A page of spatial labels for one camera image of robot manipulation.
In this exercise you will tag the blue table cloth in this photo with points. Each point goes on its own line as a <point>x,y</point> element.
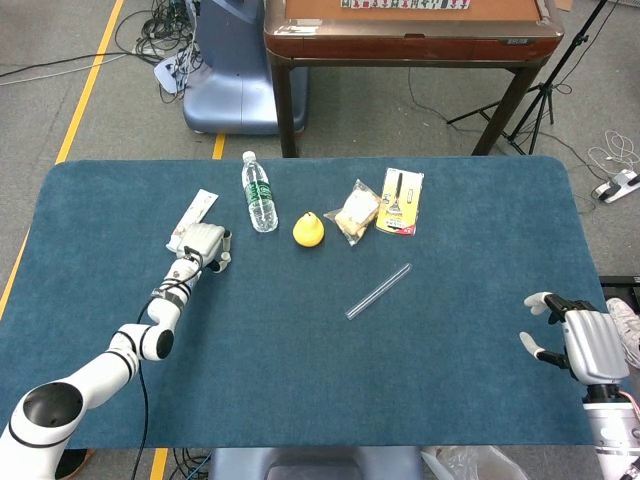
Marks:
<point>300,360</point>

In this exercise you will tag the white toothpaste tube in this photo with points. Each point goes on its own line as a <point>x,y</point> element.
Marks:
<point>197,210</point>

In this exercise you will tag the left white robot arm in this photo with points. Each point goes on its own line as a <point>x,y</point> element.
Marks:
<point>100,380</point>

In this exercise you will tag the blue-grey robot torso base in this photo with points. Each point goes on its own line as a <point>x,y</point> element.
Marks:
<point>310,462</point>

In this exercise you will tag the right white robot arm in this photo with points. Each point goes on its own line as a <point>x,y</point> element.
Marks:
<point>615,430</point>

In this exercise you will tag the white multi-socket with plugs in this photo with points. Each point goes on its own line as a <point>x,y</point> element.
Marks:
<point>167,72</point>

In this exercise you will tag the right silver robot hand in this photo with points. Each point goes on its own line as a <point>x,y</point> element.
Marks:
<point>595,350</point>

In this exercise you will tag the razor in yellow blister pack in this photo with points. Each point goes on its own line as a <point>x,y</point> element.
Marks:
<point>399,205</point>

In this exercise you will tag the black box with frame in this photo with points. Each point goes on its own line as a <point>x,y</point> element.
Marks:
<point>622,287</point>

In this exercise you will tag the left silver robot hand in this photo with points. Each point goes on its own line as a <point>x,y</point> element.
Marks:
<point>205,240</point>

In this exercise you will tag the clear plastic bag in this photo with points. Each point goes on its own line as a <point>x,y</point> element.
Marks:
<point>470,465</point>

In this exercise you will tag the row of face-up mahjong tiles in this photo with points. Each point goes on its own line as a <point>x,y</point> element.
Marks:
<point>405,4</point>

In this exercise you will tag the white power strip with plugs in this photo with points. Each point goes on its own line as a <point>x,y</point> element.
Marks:
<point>617,186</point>

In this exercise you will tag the white sneaker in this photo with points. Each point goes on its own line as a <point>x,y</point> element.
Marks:
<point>630,320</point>

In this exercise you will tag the bread snack in clear wrapper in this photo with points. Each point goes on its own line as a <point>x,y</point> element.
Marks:
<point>355,212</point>

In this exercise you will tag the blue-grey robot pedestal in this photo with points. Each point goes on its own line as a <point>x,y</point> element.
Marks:
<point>235,85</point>

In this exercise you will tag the yellow pear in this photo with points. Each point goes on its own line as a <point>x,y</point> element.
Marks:
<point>308,232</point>

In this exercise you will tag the clear glass tube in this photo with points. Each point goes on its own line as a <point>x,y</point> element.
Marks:
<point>378,291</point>

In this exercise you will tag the clear plastic water bottle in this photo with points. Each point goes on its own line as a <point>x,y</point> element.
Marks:
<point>260,200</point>

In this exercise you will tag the black tripod stand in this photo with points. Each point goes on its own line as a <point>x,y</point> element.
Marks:
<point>542,95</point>

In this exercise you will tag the brown mahjong table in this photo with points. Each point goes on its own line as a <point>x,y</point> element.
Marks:
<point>410,42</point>

